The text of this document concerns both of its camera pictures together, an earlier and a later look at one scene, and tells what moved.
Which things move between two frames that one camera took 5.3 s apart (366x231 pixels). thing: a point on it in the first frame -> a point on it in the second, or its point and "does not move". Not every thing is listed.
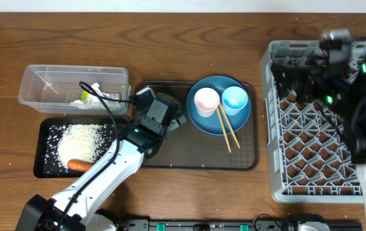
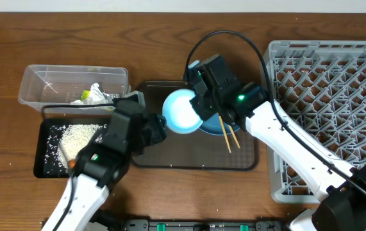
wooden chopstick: [224, 130] does not move
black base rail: [224, 224] does not move
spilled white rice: [70, 142] does not move
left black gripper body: [176, 122] -> [152, 132]
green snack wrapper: [84, 95] does not move
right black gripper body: [329, 90] -> [207, 106]
